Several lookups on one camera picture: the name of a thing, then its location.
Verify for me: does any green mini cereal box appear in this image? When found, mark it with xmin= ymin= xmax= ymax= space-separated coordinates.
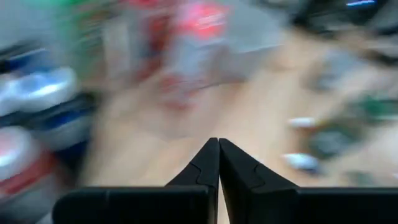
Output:
xmin=27 ymin=0 xmax=103 ymax=78

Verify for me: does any blue-tipped food colouring bottle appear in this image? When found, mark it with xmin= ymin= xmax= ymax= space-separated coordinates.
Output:
xmin=0 ymin=46 xmax=78 ymax=116

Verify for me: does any tiny white-capped bottle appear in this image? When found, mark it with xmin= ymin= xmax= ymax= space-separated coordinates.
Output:
xmin=282 ymin=151 xmax=321 ymax=174

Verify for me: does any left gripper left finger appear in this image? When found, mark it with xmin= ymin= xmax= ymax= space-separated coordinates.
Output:
xmin=166 ymin=138 xmax=220 ymax=224

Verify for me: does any green-lidded spice jar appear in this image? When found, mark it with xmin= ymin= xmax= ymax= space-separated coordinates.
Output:
xmin=306 ymin=93 xmax=398 ymax=162

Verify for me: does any clear plastic bin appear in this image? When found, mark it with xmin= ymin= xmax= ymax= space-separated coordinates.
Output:
xmin=102 ymin=0 xmax=237 ymax=110

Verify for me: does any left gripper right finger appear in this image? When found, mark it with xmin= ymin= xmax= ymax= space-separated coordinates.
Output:
xmin=220 ymin=138 xmax=299 ymax=224

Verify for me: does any black plastic mesh basket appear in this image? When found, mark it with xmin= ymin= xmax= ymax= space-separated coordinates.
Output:
xmin=0 ymin=40 xmax=97 ymax=200

